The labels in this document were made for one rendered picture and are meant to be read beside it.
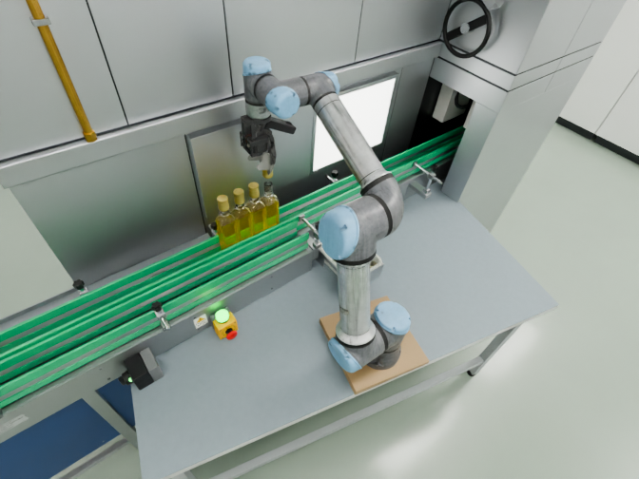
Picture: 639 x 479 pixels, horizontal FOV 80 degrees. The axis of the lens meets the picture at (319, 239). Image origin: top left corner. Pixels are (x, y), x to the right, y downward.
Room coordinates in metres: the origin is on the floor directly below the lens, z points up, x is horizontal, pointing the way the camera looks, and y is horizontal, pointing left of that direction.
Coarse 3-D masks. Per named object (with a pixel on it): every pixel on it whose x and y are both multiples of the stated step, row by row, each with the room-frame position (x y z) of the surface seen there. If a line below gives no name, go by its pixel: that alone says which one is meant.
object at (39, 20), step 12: (36, 0) 0.82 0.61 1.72; (36, 12) 0.81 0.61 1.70; (36, 24) 0.80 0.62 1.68; (48, 24) 0.82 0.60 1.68; (48, 36) 0.81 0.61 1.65; (48, 48) 0.81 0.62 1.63; (60, 60) 0.81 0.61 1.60; (60, 72) 0.81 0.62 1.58; (72, 84) 0.82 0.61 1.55; (72, 96) 0.81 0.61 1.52; (84, 120) 0.81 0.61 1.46; (84, 132) 0.81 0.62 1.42
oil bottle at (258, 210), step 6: (246, 204) 0.97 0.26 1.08; (252, 204) 0.96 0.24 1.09; (258, 204) 0.96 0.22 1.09; (252, 210) 0.94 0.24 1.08; (258, 210) 0.95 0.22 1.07; (264, 210) 0.97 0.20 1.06; (252, 216) 0.94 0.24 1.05; (258, 216) 0.95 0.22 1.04; (264, 216) 0.97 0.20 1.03; (252, 222) 0.94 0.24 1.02; (258, 222) 0.95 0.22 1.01; (264, 222) 0.97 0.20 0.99; (258, 228) 0.95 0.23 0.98; (264, 228) 0.97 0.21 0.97
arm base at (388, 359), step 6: (384, 354) 0.57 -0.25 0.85; (390, 354) 0.58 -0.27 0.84; (396, 354) 0.59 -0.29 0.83; (372, 360) 0.57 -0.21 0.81; (378, 360) 0.57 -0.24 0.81; (384, 360) 0.57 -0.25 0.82; (390, 360) 0.57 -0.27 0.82; (396, 360) 0.58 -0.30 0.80; (372, 366) 0.56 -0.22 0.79; (378, 366) 0.56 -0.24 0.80; (384, 366) 0.56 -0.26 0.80; (390, 366) 0.56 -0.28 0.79
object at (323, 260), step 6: (318, 258) 1.01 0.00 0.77; (324, 258) 0.98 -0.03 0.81; (324, 264) 0.98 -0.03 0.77; (330, 264) 0.95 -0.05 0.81; (330, 270) 0.95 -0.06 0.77; (336, 270) 0.93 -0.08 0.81; (378, 270) 0.96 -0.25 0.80; (336, 276) 0.92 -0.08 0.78; (372, 276) 0.94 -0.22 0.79; (378, 276) 0.97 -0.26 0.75
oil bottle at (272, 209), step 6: (264, 198) 1.00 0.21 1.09; (270, 198) 1.00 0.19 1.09; (276, 198) 1.01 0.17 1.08; (264, 204) 0.98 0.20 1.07; (270, 204) 0.99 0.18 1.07; (276, 204) 1.00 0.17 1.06; (270, 210) 0.99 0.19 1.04; (276, 210) 1.00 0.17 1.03; (270, 216) 0.99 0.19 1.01; (276, 216) 1.00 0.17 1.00; (270, 222) 0.98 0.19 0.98; (276, 222) 1.00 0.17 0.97
